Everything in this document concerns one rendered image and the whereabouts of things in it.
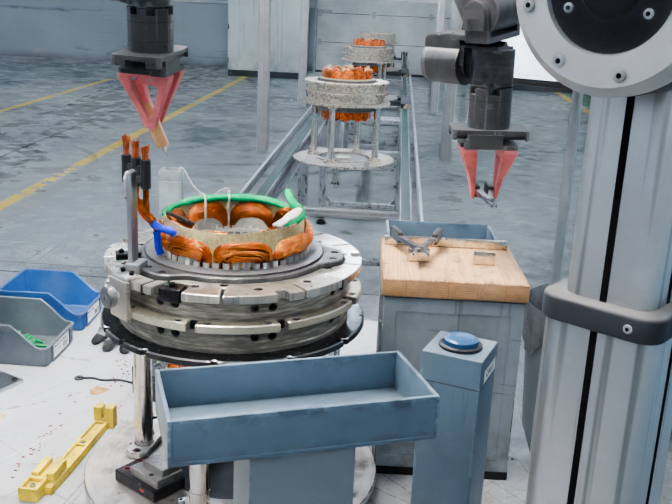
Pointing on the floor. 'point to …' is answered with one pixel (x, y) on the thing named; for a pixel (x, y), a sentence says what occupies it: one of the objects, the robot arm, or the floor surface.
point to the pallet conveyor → (278, 179)
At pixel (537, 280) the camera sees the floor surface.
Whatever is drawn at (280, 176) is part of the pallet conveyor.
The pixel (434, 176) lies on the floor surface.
